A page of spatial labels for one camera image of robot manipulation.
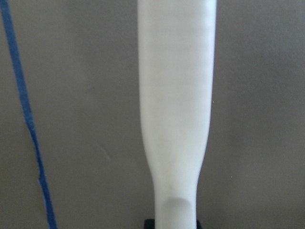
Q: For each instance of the black bristle hand brush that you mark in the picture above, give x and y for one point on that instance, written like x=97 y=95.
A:
x=176 y=61

